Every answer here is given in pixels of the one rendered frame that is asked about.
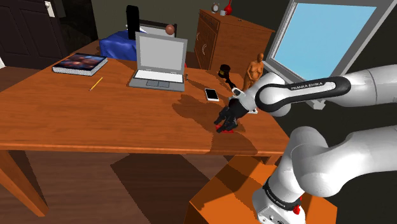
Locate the thick book with dark cover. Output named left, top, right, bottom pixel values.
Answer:
left=52, top=52, right=109, bottom=77

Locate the small red object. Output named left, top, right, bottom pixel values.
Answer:
left=215, top=123, right=234, bottom=134

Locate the orange robot stand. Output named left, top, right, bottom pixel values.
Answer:
left=183, top=155, right=339, bottom=224

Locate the wooden chest of drawers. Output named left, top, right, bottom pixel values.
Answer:
left=194, top=0, right=276, bottom=78

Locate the yellow pencil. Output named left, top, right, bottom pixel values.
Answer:
left=88, top=76, right=104, bottom=92

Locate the brown wooden desk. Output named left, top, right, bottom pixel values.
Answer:
left=0, top=39, right=291, bottom=218

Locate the window with grey frame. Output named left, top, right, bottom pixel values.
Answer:
left=263, top=0, right=397, bottom=110

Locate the tall black rounded block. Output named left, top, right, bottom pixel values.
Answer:
left=125, top=4, right=141, bottom=41

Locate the grey open laptop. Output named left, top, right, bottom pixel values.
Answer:
left=129, top=31, right=189, bottom=93

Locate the dark door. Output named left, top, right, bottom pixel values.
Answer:
left=0, top=0, right=67, bottom=70

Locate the bed with blue blanket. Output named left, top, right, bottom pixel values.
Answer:
left=99, top=19, right=178, bottom=62

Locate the white smartphone with black screen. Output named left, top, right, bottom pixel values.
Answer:
left=204, top=88, right=220, bottom=102

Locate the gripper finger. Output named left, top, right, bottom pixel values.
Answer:
left=214, top=107, right=230, bottom=129
left=216, top=116, right=240, bottom=134

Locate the orange human figure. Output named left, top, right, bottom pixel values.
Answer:
left=242, top=52, right=265, bottom=92

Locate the black gavel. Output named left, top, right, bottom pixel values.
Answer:
left=218, top=64, right=238, bottom=91

